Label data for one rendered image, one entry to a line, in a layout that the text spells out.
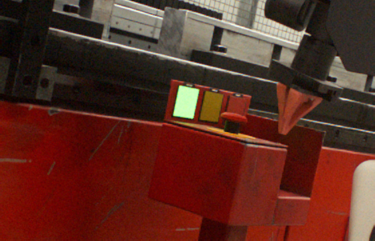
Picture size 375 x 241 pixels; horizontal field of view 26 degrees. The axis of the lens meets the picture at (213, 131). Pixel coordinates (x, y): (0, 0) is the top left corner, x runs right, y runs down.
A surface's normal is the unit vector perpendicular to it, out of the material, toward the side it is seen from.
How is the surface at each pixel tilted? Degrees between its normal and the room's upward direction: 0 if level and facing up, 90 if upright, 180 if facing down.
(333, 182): 90
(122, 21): 90
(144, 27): 90
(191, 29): 90
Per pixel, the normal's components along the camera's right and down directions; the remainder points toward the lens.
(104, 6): 0.74, 0.19
